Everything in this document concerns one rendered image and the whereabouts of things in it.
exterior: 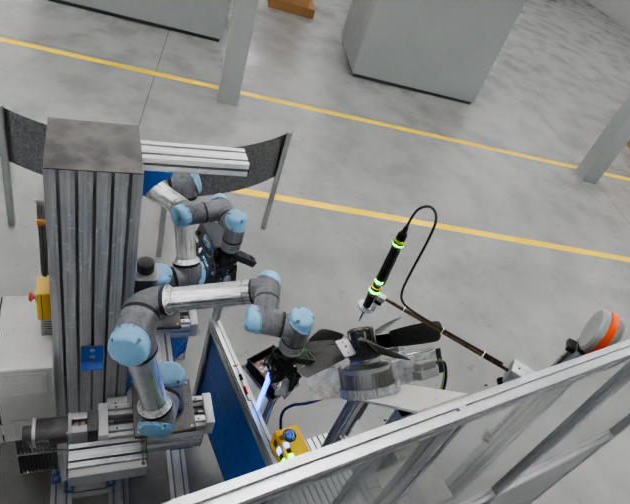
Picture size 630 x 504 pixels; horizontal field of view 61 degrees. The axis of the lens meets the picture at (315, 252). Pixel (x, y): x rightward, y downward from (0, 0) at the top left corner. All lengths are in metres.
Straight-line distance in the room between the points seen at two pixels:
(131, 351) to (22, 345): 0.61
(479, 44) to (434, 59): 0.65
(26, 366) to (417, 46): 7.06
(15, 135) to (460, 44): 6.18
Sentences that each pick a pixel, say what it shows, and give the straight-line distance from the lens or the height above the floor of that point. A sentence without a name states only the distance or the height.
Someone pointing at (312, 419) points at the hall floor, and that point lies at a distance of 3.55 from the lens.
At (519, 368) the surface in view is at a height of 1.58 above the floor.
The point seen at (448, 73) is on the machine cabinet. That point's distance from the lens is 8.52.
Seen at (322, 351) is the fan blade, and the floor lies 1.18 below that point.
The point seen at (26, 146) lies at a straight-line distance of 3.95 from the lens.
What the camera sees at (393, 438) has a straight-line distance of 1.09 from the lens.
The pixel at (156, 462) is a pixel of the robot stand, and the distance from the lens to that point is 3.02.
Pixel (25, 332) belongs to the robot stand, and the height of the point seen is 1.23.
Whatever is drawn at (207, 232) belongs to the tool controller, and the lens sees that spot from 2.56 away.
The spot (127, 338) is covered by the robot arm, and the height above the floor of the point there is 1.66.
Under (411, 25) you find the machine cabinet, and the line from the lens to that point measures 8.09.
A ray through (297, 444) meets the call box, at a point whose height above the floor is 1.07.
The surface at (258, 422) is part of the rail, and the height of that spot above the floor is 0.86.
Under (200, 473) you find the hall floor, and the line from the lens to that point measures 3.24.
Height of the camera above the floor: 2.92
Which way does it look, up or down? 39 degrees down
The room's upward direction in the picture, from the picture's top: 21 degrees clockwise
